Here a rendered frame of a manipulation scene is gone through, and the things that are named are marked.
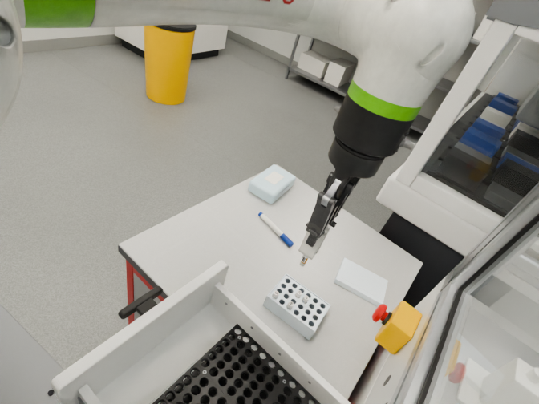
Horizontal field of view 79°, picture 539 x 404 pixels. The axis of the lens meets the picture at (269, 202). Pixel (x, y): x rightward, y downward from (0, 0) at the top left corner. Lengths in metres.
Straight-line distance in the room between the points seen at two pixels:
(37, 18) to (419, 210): 1.01
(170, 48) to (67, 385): 2.64
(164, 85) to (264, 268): 2.42
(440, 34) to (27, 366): 0.73
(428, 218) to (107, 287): 1.35
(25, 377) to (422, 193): 1.01
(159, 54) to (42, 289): 1.95
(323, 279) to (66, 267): 1.26
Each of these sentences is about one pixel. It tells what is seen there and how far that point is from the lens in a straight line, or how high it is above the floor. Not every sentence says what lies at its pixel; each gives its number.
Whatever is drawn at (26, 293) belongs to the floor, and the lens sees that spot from 1.74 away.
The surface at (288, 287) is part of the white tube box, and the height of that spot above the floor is 0.80.
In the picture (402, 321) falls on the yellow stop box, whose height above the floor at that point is 0.91.
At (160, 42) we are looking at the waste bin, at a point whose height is 0.52.
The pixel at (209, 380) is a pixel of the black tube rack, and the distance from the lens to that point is 0.53.
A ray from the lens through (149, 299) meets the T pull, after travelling 0.57.
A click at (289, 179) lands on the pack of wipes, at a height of 0.80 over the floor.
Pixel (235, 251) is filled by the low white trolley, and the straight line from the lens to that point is 0.84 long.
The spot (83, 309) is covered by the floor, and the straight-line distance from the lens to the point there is 1.65.
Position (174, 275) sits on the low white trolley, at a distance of 0.78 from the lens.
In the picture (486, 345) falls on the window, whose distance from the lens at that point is 0.45.
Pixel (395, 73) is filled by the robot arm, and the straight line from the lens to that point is 0.40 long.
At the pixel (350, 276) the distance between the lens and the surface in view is 0.89.
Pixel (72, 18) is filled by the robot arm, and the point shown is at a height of 1.30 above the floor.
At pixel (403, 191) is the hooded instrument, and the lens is 1.10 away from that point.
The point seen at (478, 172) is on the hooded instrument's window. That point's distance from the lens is 1.06.
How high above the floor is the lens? 1.39
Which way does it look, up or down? 39 degrees down
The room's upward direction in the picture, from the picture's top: 19 degrees clockwise
